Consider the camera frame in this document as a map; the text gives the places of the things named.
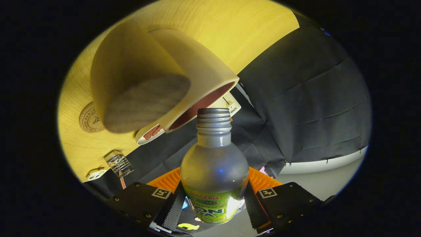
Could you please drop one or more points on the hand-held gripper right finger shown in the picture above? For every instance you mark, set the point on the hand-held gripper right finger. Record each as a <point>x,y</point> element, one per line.
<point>252,207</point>

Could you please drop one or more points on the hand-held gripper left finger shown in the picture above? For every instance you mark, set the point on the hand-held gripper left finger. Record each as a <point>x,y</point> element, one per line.
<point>172,210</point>

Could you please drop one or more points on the silver bottle with green label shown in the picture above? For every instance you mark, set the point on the silver bottle with green label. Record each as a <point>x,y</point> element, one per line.
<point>213,168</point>

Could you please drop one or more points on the round wooden coaster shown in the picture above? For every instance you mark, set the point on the round wooden coaster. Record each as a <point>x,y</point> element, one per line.
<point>87,120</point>

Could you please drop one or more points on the striped straw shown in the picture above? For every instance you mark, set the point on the striped straw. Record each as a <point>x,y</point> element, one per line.
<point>123,182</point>

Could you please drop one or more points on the white oval plate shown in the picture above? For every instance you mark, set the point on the white oval plate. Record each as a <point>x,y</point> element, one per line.
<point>142,139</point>

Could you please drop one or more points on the red sausage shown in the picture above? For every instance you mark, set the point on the red sausage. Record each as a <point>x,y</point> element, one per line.
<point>152,132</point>

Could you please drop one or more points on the white divided spice dish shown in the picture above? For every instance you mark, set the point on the white divided spice dish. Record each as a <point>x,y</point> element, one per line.
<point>96,174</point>

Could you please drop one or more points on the white toaster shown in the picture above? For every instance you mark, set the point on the white toaster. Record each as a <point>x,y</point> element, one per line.
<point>235,107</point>

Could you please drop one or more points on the black backdrop cloth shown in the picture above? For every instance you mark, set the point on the black backdrop cloth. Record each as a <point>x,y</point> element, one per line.
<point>312,108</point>

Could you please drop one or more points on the wooden table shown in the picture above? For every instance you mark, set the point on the wooden table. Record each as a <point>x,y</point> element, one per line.
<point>243,29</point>

